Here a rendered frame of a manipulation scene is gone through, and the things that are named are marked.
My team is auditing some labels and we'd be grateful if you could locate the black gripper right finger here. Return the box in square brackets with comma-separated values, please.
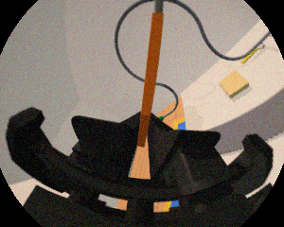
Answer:
[147, 113, 221, 181]

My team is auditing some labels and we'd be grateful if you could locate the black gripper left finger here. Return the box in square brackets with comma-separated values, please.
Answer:
[71, 113, 141, 177]

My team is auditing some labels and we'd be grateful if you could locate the tan flat block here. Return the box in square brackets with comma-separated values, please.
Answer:
[219, 71, 249, 99]

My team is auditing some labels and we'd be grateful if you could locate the brown rod with grey tip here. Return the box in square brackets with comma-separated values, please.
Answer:
[137, 0, 164, 148]

